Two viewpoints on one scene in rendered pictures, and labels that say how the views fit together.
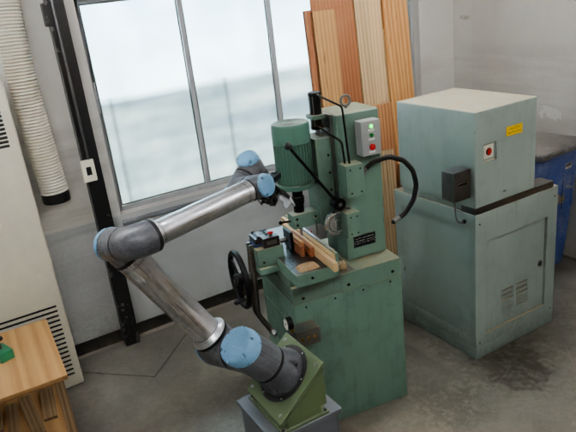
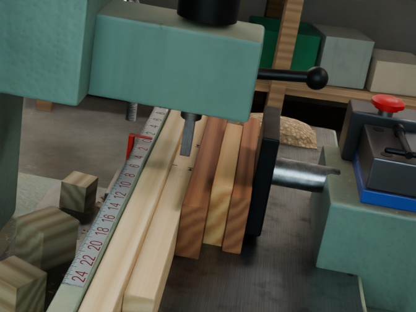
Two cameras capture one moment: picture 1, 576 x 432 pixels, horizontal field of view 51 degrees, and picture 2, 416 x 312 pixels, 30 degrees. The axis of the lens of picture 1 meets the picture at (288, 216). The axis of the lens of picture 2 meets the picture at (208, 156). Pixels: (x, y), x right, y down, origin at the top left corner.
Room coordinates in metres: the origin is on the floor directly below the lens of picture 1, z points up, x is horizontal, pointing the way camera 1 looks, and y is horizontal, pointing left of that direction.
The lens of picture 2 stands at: (3.32, 0.21, 1.21)
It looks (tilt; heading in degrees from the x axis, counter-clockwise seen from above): 22 degrees down; 202
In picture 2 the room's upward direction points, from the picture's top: 10 degrees clockwise
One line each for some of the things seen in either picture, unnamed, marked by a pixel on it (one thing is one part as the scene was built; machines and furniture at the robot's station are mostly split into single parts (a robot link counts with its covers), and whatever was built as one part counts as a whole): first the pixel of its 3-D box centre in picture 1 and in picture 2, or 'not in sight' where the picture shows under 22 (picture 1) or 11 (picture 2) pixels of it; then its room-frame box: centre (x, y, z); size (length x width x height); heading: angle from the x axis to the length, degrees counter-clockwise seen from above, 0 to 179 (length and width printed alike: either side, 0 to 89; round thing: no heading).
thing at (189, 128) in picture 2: not in sight; (189, 128); (2.73, -0.06, 0.97); 0.01 x 0.01 x 0.05; 20
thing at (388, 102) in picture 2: not in sight; (387, 103); (2.64, 0.09, 1.02); 0.03 x 0.03 x 0.01
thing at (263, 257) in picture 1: (266, 251); (389, 228); (2.67, 0.12, 0.92); 0.15 x 0.13 x 0.09; 20
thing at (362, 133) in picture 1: (368, 136); not in sight; (2.71, -0.41, 1.40); 0.10 x 0.06 x 0.16; 110
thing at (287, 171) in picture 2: (283, 240); (295, 174); (2.70, 0.04, 0.95); 0.09 x 0.07 x 0.09; 20
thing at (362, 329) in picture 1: (333, 333); not in sight; (2.78, -0.17, 0.36); 0.58 x 0.45 x 0.71; 110
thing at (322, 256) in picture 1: (308, 245); (189, 156); (2.67, -0.08, 0.92); 0.59 x 0.02 x 0.04; 20
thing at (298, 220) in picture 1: (303, 219); (175, 66); (2.74, -0.08, 1.03); 0.14 x 0.07 x 0.09; 110
